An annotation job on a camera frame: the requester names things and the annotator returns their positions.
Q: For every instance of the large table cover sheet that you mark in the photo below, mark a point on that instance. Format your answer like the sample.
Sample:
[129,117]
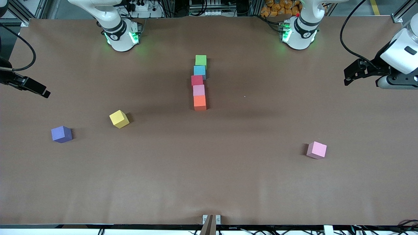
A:
[209,182]

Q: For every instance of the pile of orange bags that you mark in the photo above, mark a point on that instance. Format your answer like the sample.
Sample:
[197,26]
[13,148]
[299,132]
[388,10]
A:
[281,8]

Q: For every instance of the yellow foam cube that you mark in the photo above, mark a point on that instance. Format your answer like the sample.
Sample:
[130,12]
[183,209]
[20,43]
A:
[118,118]

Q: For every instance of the white power strip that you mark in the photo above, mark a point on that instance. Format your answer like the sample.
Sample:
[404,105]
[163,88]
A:
[143,8]

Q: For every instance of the silver clamp plate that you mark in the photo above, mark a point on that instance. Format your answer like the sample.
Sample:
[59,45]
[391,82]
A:
[218,219]
[205,219]

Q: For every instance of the green foam cube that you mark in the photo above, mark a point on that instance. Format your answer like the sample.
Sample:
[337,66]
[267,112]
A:
[200,60]

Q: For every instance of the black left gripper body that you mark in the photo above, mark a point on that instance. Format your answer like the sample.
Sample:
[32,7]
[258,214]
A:
[374,67]

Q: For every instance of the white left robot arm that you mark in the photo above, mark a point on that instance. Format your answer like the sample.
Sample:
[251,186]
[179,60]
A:
[401,49]

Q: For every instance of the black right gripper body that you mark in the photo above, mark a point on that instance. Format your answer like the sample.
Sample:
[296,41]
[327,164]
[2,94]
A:
[7,78]

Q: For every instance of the red foam cube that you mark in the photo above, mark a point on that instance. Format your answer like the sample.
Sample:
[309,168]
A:
[197,80]

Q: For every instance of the white tag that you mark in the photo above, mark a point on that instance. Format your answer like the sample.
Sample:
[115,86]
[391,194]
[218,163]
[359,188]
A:
[328,230]

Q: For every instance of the purple foam cube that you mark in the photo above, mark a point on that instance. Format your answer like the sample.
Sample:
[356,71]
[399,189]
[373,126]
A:
[60,133]

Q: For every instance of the brown strip at table edge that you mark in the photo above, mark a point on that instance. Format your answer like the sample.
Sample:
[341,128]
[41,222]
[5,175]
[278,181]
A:
[209,227]

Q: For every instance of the aluminium frame profile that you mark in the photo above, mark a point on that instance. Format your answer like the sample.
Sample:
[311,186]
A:
[403,11]
[23,14]

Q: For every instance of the orange foam cube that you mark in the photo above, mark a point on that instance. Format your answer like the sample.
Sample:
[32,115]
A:
[200,102]

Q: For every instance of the pink foam cube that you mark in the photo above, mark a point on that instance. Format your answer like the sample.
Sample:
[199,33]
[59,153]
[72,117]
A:
[199,90]
[316,149]

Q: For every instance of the white electronics unit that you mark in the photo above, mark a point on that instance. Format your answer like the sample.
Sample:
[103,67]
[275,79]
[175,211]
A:
[212,8]

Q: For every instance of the blue foam cube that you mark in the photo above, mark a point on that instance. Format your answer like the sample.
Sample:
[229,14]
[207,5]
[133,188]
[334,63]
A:
[199,71]

